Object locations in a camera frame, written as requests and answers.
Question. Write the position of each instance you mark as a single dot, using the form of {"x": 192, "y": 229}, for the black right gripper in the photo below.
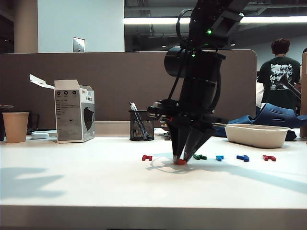
{"x": 196, "y": 119}

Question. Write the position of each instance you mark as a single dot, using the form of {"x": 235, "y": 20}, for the green letter k magnet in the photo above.
{"x": 200, "y": 157}

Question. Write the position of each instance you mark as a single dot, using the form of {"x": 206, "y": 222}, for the orange letter o magnet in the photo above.
{"x": 180, "y": 162}

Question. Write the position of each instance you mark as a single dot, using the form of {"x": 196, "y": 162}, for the blue letter y magnet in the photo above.
{"x": 242, "y": 157}

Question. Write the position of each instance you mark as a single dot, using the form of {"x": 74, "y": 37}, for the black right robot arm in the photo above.
{"x": 199, "y": 72}

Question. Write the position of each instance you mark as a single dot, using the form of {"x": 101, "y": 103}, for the light blue letter r magnet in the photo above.
{"x": 219, "y": 157}

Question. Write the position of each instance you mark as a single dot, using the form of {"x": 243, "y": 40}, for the red letter h magnet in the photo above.
{"x": 267, "y": 157}
{"x": 145, "y": 158}

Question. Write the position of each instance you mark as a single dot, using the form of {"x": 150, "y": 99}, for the black mesh pen holder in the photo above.
{"x": 141, "y": 129}

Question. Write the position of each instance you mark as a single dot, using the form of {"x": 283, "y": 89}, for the clear pen with black cap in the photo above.
{"x": 132, "y": 106}

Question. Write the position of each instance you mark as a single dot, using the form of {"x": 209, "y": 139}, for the beige pulp tray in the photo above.
{"x": 256, "y": 137}

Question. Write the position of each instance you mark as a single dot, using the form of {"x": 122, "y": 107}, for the brown desk partition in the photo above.
{"x": 120, "y": 83}

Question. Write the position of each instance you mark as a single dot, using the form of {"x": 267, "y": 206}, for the person in dark green shirt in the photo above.
{"x": 271, "y": 95}

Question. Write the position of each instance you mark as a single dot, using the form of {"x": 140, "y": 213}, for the grey angled metal bar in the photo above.
{"x": 290, "y": 87}

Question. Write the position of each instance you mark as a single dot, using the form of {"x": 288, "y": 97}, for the grey white mask box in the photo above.
{"x": 69, "y": 115}

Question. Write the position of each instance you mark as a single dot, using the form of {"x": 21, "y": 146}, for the white ceiling light strip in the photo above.
{"x": 148, "y": 20}

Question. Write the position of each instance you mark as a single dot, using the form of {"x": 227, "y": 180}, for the white earbuds case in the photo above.
{"x": 39, "y": 135}

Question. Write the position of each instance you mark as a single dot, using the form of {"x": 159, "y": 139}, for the dark glass tumbler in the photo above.
{"x": 34, "y": 123}

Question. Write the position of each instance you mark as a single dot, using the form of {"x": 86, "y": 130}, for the brown paper cup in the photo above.
{"x": 15, "y": 127}

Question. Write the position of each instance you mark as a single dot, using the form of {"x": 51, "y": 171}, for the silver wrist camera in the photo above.
{"x": 157, "y": 109}

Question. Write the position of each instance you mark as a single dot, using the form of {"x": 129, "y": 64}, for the metal wall plate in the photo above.
{"x": 79, "y": 44}

